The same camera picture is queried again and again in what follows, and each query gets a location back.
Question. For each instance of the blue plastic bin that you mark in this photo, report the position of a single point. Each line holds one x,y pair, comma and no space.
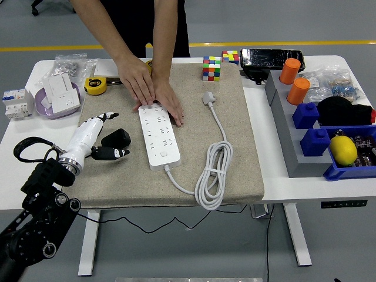
346,173

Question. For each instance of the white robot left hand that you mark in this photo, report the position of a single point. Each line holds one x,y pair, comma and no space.
83,138

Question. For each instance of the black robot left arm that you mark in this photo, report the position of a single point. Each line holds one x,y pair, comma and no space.
44,211

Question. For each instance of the black table control panel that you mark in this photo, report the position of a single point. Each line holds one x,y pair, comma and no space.
343,204

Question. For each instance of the purple plate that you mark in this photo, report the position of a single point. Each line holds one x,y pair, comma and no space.
42,110

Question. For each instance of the grey stepped block holder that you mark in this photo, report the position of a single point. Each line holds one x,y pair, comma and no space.
308,166

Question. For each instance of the black plug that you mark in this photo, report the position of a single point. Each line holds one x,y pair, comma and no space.
116,138

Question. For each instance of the person's right hand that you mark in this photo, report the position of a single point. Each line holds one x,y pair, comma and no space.
135,79

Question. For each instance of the person's left hand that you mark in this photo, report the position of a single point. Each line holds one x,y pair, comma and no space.
169,100

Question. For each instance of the person's torso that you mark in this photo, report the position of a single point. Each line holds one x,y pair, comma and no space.
138,26

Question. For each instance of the black office chair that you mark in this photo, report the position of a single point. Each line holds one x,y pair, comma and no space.
34,11

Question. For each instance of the person's left forearm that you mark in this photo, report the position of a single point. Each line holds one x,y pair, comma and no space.
166,38

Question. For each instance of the white table leg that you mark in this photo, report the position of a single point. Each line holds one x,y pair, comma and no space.
88,243
296,235

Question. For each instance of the grey-brown mat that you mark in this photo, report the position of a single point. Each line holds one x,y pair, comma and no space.
188,88

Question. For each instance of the clear bag of screws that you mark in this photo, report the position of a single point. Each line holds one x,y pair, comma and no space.
69,67

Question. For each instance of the blue block with stud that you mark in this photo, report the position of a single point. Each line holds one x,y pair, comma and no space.
305,116
314,144

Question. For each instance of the yellow lemon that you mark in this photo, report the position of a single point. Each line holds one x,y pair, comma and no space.
342,151

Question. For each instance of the white circuit breaker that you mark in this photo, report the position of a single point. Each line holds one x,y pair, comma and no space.
17,108

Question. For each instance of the person's right forearm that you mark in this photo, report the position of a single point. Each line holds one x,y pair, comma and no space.
100,26

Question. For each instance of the large colourful puzzle cube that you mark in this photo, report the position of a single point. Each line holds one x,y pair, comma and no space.
211,69

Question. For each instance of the metal bracket under table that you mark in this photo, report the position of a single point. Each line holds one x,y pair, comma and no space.
258,211

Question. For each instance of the black glossy device with stand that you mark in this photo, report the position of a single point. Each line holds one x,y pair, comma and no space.
270,57

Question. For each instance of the white power strip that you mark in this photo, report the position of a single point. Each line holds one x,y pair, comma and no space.
158,138

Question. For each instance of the clear bags of components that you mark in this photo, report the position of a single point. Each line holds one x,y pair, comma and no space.
340,85

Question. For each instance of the white wall socket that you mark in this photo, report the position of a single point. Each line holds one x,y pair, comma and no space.
66,101

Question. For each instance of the small colourful puzzle cube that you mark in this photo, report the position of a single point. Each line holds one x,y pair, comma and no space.
230,57

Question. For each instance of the orange cylinder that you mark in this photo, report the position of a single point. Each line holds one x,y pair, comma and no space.
298,92
289,72

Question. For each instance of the yellow tape measure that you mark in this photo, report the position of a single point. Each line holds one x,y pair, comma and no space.
149,65
95,86

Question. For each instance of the red object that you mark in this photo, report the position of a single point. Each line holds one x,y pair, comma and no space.
373,116

